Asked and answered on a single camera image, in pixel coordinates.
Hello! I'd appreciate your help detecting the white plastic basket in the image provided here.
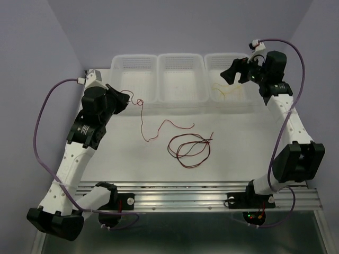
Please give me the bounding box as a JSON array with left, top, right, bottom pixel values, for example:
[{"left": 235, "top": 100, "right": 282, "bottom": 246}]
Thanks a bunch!
[
  {"left": 204, "top": 52, "right": 262, "bottom": 107},
  {"left": 108, "top": 54, "right": 158, "bottom": 105},
  {"left": 157, "top": 53, "right": 209, "bottom": 108}
]

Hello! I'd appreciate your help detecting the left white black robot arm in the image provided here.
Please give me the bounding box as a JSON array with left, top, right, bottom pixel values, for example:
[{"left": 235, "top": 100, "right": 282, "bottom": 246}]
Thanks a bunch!
[{"left": 26, "top": 84, "right": 130, "bottom": 241}]

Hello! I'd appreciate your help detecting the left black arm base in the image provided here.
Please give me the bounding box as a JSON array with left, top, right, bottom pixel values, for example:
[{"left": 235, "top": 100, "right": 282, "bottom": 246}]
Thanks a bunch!
[{"left": 98, "top": 193, "right": 139, "bottom": 231}]

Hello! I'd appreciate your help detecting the left white plastic basket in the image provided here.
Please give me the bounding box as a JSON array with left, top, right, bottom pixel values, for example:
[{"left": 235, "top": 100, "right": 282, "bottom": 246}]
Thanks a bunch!
[{"left": 108, "top": 54, "right": 158, "bottom": 105}]

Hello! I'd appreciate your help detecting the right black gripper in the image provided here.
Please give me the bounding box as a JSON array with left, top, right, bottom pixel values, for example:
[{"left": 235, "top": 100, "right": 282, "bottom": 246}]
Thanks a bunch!
[{"left": 218, "top": 52, "right": 267, "bottom": 86}]

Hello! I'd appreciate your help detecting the middle white plastic basket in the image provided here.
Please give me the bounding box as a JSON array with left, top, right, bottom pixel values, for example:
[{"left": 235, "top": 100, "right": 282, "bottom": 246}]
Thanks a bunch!
[{"left": 157, "top": 53, "right": 209, "bottom": 108}]

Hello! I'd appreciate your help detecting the yellow wire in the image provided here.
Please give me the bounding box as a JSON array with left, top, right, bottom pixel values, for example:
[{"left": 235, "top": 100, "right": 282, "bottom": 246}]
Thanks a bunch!
[{"left": 211, "top": 82, "right": 244, "bottom": 101}]

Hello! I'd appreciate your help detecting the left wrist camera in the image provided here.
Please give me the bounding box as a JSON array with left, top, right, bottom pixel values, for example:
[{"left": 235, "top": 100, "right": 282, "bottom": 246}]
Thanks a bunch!
[{"left": 77, "top": 69, "right": 106, "bottom": 89}]

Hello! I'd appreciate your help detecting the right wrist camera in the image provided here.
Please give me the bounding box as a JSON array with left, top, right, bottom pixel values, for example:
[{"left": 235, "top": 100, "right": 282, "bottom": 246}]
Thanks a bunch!
[{"left": 249, "top": 39, "right": 266, "bottom": 57}]

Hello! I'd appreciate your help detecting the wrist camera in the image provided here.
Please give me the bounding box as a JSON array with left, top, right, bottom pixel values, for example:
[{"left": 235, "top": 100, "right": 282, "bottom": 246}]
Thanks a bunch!
[
  {"left": 77, "top": 69, "right": 106, "bottom": 89},
  {"left": 249, "top": 39, "right": 266, "bottom": 57}
]

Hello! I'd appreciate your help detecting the right white plastic basket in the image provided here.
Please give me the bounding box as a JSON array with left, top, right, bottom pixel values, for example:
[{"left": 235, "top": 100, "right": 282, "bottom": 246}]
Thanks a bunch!
[{"left": 204, "top": 52, "right": 262, "bottom": 107}]

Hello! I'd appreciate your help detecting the red black twin wire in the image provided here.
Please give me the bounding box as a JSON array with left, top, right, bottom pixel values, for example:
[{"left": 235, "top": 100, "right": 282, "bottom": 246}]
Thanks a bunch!
[{"left": 167, "top": 131, "right": 215, "bottom": 169}]

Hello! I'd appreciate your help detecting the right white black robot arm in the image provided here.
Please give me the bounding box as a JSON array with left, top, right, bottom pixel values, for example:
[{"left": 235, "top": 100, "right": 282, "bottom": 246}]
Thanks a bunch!
[{"left": 220, "top": 51, "right": 325, "bottom": 206}]

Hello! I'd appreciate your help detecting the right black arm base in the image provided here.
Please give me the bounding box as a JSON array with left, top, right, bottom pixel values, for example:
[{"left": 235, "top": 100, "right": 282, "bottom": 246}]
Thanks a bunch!
[{"left": 224, "top": 192, "right": 276, "bottom": 226}]

